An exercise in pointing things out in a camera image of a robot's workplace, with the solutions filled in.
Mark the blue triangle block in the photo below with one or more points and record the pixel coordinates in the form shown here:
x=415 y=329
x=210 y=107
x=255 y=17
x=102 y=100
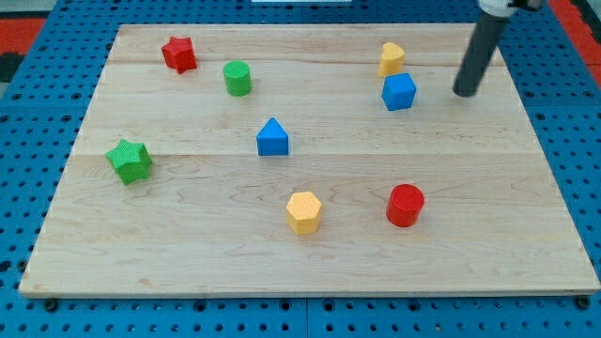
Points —
x=272 y=139

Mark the red star block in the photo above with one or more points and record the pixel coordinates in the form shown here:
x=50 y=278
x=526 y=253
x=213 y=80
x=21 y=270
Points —
x=178 y=54

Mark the green star block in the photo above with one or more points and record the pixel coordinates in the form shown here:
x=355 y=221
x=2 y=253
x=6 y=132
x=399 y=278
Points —
x=130 y=161

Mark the light wooden board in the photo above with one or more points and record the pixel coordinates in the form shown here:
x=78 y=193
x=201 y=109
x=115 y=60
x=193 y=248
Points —
x=210 y=222

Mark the yellow hexagon block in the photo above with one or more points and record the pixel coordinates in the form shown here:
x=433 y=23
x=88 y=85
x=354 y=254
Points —
x=303 y=213

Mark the red cylinder block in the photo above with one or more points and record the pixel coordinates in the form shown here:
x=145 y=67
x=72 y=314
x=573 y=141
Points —
x=405 y=205

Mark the green cylinder block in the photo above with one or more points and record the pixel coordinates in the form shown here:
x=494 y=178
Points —
x=237 y=78

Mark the blue cube block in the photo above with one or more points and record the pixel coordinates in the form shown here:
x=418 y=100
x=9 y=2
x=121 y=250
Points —
x=398 y=91

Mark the yellow heart block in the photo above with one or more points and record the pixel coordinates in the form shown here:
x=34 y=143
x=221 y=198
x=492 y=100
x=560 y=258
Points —
x=391 y=60

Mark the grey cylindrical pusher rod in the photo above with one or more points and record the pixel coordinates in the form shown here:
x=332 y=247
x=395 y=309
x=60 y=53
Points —
x=483 y=43

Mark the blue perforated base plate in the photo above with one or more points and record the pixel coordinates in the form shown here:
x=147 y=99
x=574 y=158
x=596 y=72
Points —
x=45 y=103

